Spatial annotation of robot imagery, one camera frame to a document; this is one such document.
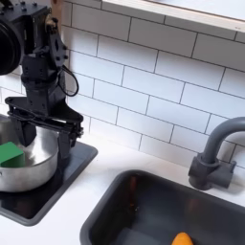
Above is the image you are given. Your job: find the green block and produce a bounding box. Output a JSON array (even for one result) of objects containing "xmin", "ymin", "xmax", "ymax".
[{"xmin": 0, "ymin": 141, "xmax": 27, "ymax": 168}]

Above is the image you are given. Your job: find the steel pot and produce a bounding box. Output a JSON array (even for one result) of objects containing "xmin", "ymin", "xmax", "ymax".
[{"xmin": 0, "ymin": 115, "xmax": 60, "ymax": 193}]

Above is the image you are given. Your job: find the black stove top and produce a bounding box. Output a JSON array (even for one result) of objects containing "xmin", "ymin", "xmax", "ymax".
[{"xmin": 0, "ymin": 140, "xmax": 100, "ymax": 227}]

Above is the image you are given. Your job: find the dark grey sink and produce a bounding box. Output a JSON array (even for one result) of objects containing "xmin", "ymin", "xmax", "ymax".
[{"xmin": 78, "ymin": 168, "xmax": 245, "ymax": 245}]

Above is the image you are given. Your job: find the dark grey tap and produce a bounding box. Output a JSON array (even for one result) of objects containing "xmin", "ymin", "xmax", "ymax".
[{"xmin": 188, "ymin": 116, "xmax": 245, "ymax": 191}]

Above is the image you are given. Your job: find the orange toy vegetable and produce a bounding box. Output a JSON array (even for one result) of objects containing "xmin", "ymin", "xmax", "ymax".
[{"xmin": 170, "ymin": 232, "xmax": 194, "ymax": 245}]

